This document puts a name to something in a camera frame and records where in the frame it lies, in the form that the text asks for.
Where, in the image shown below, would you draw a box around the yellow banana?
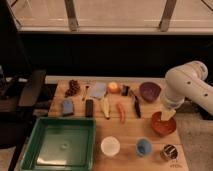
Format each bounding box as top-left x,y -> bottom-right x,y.
100,97 -> 110,119

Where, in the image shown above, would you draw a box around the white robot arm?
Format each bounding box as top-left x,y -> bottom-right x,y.
161,61 -> 213,121

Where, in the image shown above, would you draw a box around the green plastic bin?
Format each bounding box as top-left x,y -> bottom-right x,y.
20,118 -> 96,171

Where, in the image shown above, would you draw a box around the dark red grapes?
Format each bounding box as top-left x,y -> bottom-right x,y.
65,80 -> 80,97

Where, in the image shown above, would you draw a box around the white cup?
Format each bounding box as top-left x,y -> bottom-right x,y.
101,136 -> 120,157

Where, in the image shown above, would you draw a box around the blue sponge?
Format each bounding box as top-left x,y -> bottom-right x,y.
62,100 -> 74,115

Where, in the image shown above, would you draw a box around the small black object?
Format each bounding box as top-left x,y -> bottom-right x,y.
121,85 -> 130,96

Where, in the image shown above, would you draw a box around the small brown utensil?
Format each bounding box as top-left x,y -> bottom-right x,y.
82,85 -> 90,101

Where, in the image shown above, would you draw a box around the red bowl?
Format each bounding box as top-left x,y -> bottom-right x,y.
151,112 -> 176,136

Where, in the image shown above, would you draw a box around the blue cup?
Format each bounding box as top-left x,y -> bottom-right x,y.
136,138 -> 152,157

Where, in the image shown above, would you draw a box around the black rectangular block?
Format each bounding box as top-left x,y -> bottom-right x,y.
85,99 -> 93,117

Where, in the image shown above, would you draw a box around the black office chair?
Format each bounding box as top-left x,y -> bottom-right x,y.
0,0 -> 46,171

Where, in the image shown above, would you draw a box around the black handled knife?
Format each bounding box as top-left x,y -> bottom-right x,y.
130,90 -> 141,118

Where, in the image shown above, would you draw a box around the red yellow apple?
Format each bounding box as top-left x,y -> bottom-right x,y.
107,82 -> 120,93

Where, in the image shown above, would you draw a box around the purple bowl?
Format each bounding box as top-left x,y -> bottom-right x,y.
139,82 -> 161,103

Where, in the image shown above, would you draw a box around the metal cup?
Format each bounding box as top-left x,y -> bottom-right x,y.
160,144 -> 178,161

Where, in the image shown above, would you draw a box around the light blue cloth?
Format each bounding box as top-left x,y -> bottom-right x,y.
89,82 -> 106,99

